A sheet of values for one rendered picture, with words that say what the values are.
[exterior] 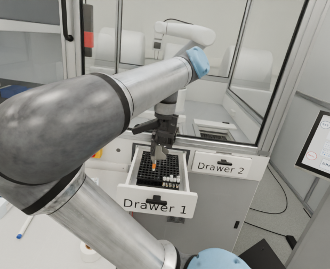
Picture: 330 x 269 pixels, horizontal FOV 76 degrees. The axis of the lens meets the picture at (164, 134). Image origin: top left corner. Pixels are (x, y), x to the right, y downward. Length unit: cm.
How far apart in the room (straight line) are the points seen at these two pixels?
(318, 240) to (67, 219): 131
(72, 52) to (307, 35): 95
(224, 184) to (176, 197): 48
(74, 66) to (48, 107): 78
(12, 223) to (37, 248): 16
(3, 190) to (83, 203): 11
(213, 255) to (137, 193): 40
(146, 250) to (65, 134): 29
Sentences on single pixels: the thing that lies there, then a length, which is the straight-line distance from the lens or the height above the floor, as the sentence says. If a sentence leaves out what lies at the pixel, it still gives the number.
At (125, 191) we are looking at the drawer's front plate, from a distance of 79.
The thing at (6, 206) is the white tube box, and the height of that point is 79.
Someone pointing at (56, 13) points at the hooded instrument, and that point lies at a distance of 176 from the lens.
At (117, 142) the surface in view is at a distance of 108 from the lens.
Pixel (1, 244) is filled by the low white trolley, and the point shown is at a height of 76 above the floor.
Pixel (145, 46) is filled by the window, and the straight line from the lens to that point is 95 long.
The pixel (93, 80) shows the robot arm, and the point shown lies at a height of 136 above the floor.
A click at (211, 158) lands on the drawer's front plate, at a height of 91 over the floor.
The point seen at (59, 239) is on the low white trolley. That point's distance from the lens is 87.
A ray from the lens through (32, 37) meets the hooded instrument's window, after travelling 155.
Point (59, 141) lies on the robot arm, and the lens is 25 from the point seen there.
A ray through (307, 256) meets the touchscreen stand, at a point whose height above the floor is 43.
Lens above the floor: 142
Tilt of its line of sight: 25 degrees down
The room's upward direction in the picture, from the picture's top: 8 degrees clockwise
